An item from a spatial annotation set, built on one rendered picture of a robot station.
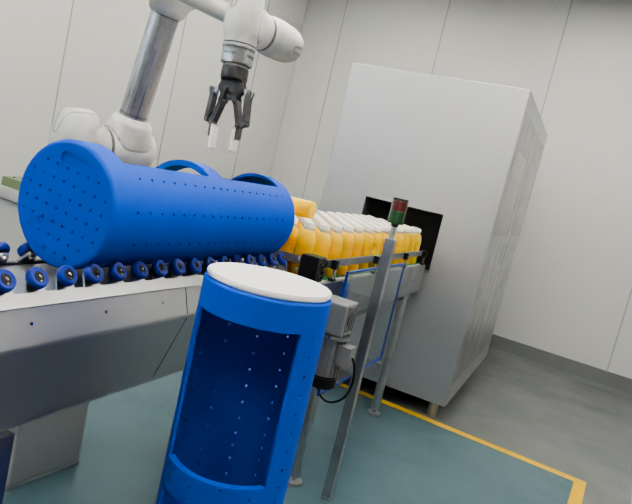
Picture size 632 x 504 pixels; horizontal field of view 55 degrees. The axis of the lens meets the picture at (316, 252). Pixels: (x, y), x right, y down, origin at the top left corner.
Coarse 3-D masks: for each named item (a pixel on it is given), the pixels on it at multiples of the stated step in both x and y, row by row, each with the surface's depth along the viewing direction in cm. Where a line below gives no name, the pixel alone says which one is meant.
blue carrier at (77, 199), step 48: (48, 144) 135; (96, 144) 135; (48, 192) 135; (96, 192) 129; (144, 192) 137; (192, 192) 154; (240, 192) 176; (288, 192) 208; (48, 240) 135; (96, 240) 130; (144, 240) 140; (192, 240) 158; (240, 240) 180
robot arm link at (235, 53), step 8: (224, 48) 165; (232, 48) 164; (240, 48) 164; (248, 48) 165; (224, 56) 165; (232, 56) 164; (240, 56) 164; (248, 56) 166; (232, 64) 166; (240, 64) 166; (248, 64) 166
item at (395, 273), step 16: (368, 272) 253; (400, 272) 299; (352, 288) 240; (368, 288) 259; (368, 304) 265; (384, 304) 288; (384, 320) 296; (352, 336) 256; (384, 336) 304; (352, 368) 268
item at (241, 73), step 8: (224, 64) 166; (224, 72) 166; (232, 72) 165; (240, 72) 166; (248, 72) 168; (224, 80) 169; (232, 80) 168; (240, 80) 167; (240, 88) 167; (224, 96) 169; (240, 96) 168
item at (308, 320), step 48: (192, 336) 130; (240, 336) 149; (192, 384) 142; (240, 384) 151; (288, 384) 126; (192, 432) 147; (240, 432) 152; (288, 432) 129; (192, 480) 126; (240, 480) 154; (288, 480) 136
